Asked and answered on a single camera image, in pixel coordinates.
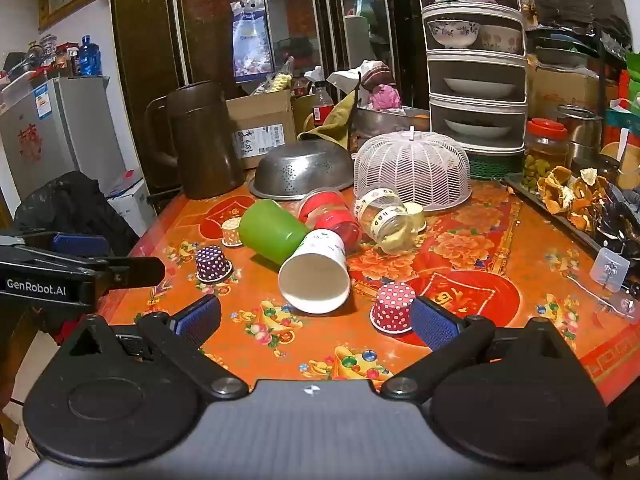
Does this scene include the purple polka dot paper cup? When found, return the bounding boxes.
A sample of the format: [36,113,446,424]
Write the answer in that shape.
[194,245,234,283]

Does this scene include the cardboard box with label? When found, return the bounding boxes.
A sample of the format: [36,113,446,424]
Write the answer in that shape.
[226,90,297,170]

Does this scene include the red polka dot paper cup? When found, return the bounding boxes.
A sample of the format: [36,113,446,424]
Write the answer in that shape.
[370,282,418,335]

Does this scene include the black jacket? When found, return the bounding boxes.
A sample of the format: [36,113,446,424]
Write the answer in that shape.
[14,171,140,256]

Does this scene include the large brown cardboard box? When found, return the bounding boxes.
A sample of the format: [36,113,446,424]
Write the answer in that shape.
[527,57,621,121]

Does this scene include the orange floral tablecloth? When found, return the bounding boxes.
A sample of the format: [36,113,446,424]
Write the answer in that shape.
[97,170,640,406]

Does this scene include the white tissue paper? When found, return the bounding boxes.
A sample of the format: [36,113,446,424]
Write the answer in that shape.
[326,60,381,92]

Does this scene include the white plastic food cover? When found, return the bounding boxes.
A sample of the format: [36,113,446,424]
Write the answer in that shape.
[353,130,472,212]

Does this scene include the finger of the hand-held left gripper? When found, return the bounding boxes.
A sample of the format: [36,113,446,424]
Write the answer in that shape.
[97,255,166,293]
[50,232,112,258]

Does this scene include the red plastic cup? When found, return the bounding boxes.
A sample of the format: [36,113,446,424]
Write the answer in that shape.
[312,209,363,256]

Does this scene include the blue water bottle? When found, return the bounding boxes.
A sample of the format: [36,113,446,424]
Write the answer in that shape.
[79,35,102,77]

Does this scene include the hanging snack bag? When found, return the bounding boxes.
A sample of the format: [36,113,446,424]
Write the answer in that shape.
[230,0,277,83]

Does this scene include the clear storage box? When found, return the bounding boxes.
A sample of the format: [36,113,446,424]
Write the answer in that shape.
[0,67,48,111]

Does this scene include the clear adhesive hook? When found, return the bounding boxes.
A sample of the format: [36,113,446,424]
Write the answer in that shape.
[590,248,628,291]
[607,295,640,318]

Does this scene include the pink plastic bag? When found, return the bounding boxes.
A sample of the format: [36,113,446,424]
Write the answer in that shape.
[369,84,402,111]

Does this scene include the pile of dried orange peels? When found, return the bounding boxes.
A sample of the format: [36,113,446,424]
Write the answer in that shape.
[537,166,613,233]

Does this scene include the white carton box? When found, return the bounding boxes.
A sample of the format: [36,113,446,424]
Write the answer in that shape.
[106,170,157,236]

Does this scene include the white paper cup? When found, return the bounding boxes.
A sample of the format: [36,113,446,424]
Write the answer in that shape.
[278,228,352,315]

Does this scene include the brown plastic pitcher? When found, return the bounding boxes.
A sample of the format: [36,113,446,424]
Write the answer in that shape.
[145,81,246,200]

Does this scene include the blue patterned bowl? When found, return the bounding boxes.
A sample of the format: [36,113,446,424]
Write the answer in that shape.
[426,20,481,50]

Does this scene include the red lid pickle jar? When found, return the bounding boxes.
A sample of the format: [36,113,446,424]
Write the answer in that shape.
[521,118,571,193]

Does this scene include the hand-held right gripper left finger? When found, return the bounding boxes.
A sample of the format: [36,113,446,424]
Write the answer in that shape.
[65,294,251,402]

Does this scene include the small orange dotted paper cup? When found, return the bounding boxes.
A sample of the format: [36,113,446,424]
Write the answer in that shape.
[221,217,244,248]

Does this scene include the yellow jar lid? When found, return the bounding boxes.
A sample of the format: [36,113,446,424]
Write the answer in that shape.
[404,202,427,233]

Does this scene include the glass jar with tape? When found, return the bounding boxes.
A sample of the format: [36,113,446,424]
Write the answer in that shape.
[354,187,418,253]

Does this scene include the steel colander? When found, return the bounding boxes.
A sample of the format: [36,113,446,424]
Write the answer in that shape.
[248,139,354,202]

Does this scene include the clear cup with red band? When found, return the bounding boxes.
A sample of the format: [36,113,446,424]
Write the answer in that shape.
[297,186,348,223]

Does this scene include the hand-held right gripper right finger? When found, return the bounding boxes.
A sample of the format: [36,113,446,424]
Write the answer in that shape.
[380,296,576,403]

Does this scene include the metal basin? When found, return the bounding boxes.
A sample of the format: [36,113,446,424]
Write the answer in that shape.
[352,106,432,153]

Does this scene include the white plate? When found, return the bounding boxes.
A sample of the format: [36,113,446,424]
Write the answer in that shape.
[444,119,513,139]
[442,77,518,98]

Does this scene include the white tiered dish cabinet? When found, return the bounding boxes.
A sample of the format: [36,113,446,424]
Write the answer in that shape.
[415,0,530,153]

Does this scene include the floral white bowl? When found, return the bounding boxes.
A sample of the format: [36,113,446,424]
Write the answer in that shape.
[479,25,523,54]

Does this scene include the grey refrigerator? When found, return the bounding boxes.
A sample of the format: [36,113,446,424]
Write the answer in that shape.
[0,76,126,201]

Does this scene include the steel pot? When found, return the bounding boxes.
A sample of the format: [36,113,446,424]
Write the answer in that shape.
[555,105,603,161]

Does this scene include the olive green cloth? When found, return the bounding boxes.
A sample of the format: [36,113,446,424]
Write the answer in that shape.
[297,91,357,151]

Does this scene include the green plastic basket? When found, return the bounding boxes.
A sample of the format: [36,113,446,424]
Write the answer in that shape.
[469,152,526,181]

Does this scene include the soda bottle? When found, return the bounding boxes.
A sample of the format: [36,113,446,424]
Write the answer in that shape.
[311,80,335,128]

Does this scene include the green plastic cup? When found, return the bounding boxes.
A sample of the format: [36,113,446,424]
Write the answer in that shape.
[238,199,311,266]

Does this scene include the dark metal tray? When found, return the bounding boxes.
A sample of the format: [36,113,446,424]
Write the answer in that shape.
[502,172,640,261]

